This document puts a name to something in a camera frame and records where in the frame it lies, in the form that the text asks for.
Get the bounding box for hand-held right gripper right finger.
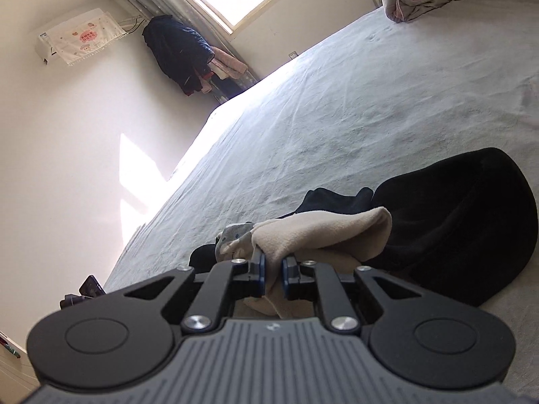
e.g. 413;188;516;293
281;255;422;337

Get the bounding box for printed air conditioner cover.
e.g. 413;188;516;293
40;8;129;67

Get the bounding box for black smartphone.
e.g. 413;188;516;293
79;275;105;299

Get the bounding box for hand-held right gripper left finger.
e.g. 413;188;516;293
122;252;267;335

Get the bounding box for pink hanging clothes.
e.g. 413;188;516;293
202;46;249;93

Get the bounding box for grey patterned small cloth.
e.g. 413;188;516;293
214;221;258;262

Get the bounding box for dark blue hanging jacket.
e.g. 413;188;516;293
142;14;215;97

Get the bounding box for white air conditioner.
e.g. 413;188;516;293
33;29;62;67

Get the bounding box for black fleece garment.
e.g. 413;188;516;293
371;147;539;308

